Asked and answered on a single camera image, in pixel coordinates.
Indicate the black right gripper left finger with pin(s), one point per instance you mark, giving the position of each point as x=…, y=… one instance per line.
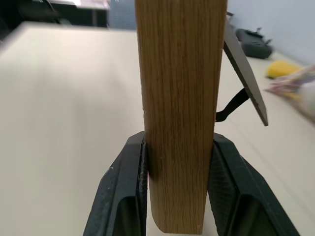
x=118, y=186

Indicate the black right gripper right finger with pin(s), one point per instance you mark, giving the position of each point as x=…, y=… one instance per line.
x=236, y=182

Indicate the wooden picture frame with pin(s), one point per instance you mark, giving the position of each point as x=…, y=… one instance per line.
x=179, y=98

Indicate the colourful snack packet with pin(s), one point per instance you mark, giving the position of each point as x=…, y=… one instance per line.
x=292, y=87

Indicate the yellow sponge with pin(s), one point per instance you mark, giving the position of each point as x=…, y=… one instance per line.
x=280, y=69

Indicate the black handheld controller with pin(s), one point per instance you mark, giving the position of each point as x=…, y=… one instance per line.
x=253, y=44

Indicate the dark office chair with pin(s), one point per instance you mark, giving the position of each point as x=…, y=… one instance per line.
x=32, y=11

